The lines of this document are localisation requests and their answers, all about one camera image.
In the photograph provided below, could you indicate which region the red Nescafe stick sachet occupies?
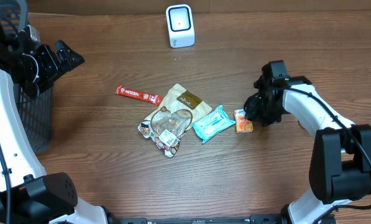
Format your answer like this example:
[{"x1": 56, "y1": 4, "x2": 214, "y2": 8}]
[{"x1": 116, "y1": 85, "x2": 163, "y2": 106}]

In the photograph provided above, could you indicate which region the orange tissue pack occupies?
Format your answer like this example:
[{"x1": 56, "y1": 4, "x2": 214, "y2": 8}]
[{"x1": 234, "y1": 109, "x2": 254, "y2": 134}]

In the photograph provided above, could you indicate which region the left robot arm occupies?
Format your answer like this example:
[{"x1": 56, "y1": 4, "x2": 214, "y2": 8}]
[{"x1": 0, "y1": 21, "x2": 110, "y2": 223}]

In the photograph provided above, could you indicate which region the green wet wipes pack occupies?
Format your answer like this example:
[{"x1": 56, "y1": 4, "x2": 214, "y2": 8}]
[{"x1": 193, "y1": 105, "x2": 236, "y2": 144}]

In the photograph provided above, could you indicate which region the white barcode scanner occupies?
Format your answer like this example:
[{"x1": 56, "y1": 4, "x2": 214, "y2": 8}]
[{"x1": 165, "y1": 4, "x2": 195, "y2": 49}]

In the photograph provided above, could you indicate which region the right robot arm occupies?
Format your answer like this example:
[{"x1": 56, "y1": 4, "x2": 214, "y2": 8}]
[{"x1": 244, "y1": 60, "x2": 371, "y2": 224}]

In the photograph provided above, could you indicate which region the grey plastic mesh basket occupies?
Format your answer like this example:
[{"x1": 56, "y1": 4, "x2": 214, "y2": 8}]
[{"x1": 0, "y1": 0, "x2": 52, "y2": 153}]

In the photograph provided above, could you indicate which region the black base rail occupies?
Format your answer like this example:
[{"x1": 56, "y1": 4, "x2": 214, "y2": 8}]
[{"x1": 118, "y1": 215, "x2": 287, "y2": 224}]

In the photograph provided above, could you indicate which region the brown cookie bag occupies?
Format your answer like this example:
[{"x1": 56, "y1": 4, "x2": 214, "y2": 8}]
[{"x1": 138, "y1": 83, "x2": 212, "y2": 158}]

